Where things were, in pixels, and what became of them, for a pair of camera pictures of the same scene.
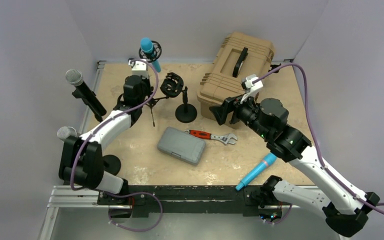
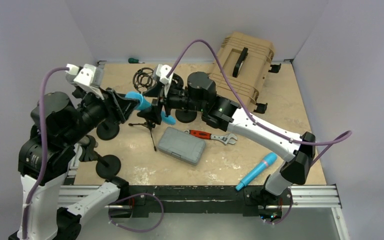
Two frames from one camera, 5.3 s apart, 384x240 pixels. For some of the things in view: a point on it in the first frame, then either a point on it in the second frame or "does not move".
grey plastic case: [185, 146] does not move
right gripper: [221, 111] → [155, 91]
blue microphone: [147, 45] → [143, 105]
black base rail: [144, 199] does not move
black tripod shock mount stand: [157, 48] → [144, 79]
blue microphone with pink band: [265, 162] does not move
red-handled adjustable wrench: [224, 138] does not move
